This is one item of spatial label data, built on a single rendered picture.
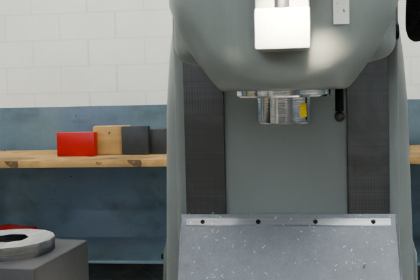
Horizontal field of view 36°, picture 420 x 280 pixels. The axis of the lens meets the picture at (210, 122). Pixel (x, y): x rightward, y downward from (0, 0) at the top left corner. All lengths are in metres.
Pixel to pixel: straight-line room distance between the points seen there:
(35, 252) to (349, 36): 0.37
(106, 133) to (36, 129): 0.84
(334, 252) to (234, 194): 0.17
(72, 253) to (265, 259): 0.36
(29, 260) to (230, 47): 0.29
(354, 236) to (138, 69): 4.04
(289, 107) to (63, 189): 4.60
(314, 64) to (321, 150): 0.47
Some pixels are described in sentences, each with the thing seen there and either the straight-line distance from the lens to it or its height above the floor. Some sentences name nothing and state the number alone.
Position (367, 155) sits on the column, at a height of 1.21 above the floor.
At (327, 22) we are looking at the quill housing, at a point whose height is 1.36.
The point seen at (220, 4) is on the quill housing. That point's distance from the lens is 0.52.
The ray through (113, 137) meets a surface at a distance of 4.47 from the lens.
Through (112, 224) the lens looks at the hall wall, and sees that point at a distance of 5.07.
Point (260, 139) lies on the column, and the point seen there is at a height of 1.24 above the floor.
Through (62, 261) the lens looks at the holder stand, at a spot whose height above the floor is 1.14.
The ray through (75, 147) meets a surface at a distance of 4.46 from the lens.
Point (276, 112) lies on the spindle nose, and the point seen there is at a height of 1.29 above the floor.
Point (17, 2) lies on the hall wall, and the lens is 5.25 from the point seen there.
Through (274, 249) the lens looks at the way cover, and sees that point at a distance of 0.97.
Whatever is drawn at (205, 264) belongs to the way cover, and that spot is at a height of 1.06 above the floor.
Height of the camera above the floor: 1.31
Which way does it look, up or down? 3 degrees down
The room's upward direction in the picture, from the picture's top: 1 degrees counter-clockwise
